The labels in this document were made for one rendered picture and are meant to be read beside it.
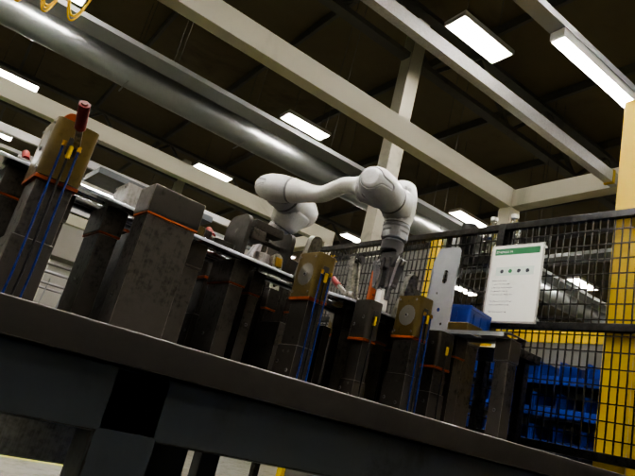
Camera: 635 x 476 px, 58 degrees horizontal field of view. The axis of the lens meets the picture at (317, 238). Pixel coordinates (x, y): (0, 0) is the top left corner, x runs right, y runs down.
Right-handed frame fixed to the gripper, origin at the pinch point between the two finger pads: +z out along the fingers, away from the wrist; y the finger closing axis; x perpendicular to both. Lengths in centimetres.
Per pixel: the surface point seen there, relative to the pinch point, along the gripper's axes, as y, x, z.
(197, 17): -248, -11, -223
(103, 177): -29, -86, -9
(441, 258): -1.4, 26.1, -24.1
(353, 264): -14.8, -2.0, -12.3
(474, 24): -401, 456, -615
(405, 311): 20.3, -9.1, 6.2
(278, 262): -12.5, -33.5, -1.7
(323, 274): 22.2, -41.6, 6.7
